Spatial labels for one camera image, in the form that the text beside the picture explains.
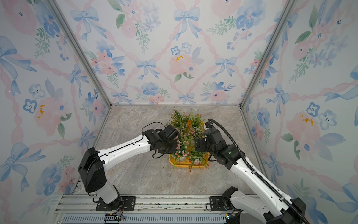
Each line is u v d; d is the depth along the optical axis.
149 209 0.73
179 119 0.93
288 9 0.69
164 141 0.63
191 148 0.70
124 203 0.73
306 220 0.36
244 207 0.56
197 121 0.93
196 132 0.84
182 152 0.72
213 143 0.54
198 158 0.81
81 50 0.87
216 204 0.73
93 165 0.42
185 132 0.85
